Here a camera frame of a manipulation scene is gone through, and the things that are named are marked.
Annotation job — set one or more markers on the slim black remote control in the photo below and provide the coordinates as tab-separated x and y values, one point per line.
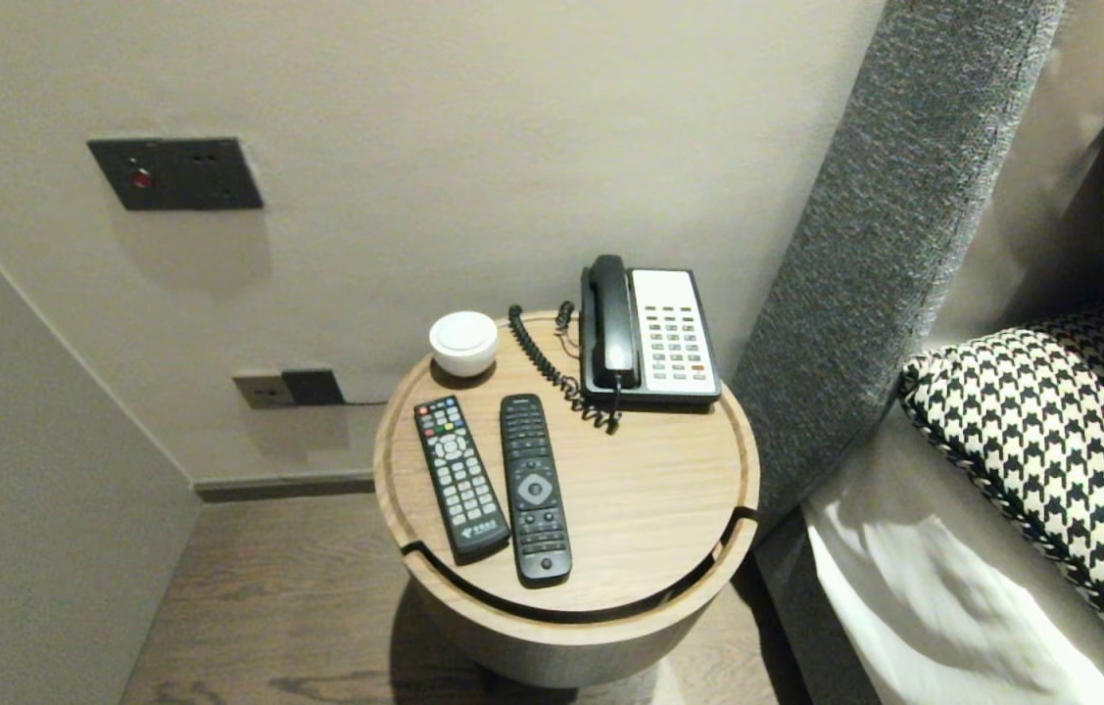
534	490

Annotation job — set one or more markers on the black remote with coloured buttons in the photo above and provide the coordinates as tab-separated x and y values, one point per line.
458	480

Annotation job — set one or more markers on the black telephone handset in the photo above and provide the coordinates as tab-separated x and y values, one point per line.
613	323

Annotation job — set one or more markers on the white round puck device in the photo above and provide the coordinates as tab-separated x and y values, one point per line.
463	343

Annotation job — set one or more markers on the black and white desk telephone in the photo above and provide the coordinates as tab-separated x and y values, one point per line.
674	338

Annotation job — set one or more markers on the round wooden nightstand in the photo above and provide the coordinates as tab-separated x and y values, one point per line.
649	490

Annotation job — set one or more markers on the brown skirting board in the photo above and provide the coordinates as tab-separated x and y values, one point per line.
287	487

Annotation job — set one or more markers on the grey upholstered headboard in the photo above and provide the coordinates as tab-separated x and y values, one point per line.
885	245

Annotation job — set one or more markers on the dark grey bed base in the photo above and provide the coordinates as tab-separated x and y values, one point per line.
796	607

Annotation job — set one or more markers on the white bed sheet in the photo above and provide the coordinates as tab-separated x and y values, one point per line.
904	607

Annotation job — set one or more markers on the houndstooth black and white pillow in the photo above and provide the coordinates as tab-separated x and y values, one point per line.
1051	421

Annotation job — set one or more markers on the beige upholstered headboard panel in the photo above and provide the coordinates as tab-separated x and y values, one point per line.
1051	147

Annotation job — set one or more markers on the grey wall socket plate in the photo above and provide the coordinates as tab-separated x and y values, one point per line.
263	392

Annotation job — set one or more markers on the dark wall switch panel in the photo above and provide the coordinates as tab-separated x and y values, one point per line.
179	174

